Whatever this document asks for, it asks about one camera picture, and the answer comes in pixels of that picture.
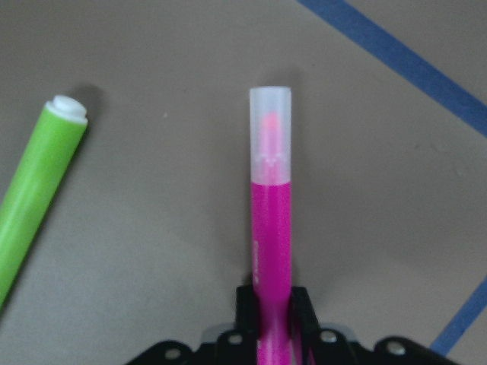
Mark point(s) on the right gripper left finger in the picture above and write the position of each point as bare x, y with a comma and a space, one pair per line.
237, 345

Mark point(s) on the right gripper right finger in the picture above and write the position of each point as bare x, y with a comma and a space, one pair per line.
317, 344

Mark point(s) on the pink pen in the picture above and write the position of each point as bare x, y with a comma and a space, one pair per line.
270, 189

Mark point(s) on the green pen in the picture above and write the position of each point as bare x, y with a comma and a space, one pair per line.
45, 160

